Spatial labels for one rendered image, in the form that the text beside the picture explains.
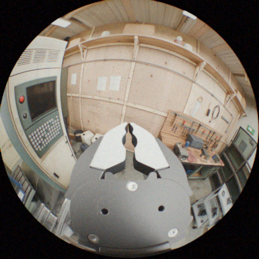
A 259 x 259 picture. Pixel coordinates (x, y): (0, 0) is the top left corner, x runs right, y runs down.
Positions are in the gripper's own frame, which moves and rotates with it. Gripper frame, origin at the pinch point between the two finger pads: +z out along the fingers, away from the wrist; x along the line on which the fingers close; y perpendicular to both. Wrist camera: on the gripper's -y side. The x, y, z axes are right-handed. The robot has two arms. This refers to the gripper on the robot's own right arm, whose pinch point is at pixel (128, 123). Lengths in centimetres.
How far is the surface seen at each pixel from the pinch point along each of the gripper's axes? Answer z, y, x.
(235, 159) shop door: -26, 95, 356
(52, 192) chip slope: -17, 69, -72
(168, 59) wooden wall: 131, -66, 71
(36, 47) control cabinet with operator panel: 23, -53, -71
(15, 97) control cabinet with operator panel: 8, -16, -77
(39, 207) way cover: -48, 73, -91
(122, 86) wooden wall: 149, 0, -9
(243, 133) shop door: 4, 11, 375
